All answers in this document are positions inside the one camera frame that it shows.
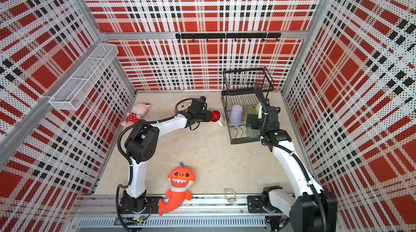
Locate short green plastic cup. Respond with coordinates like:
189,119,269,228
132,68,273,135
242,106,255,124

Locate white mug red inside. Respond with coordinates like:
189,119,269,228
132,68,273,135
210,109,224,127

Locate teal translucent plastic cup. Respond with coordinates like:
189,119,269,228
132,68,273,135
245,127,260,138

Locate black wire dish rack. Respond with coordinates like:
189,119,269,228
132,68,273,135
221,67,277,145

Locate pink pig plush red dress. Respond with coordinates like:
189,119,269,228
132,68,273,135
121,103,150,128

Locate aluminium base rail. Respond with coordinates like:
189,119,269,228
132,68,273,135
69,193,293,229

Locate purple plastic cup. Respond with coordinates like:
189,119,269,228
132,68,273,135
229,105,243,127

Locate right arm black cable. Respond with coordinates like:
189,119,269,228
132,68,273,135
253,86,327,232

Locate white wire wall basket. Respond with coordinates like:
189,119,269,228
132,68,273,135
49,43,118,111

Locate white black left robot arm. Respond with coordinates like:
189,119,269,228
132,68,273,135
116,97,211,215

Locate light green ceramic mug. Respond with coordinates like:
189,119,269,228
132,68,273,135
254,102,261,115

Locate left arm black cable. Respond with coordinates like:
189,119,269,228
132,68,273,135
115,97,209,232

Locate pink plush yellow glasses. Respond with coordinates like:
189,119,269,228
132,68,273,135
175,102,191,112

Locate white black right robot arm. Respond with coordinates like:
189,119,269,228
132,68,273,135
247,105,338,232

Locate black wall hook rail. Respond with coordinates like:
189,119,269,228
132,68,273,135
175,33,282,41

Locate rubber band loop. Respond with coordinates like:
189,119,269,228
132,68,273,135
224,188,237,204

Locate orange shark plush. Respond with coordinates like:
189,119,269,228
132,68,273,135
158,162,196,216

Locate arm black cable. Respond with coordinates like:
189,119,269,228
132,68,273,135
253,86,327,232
115,97,209,232

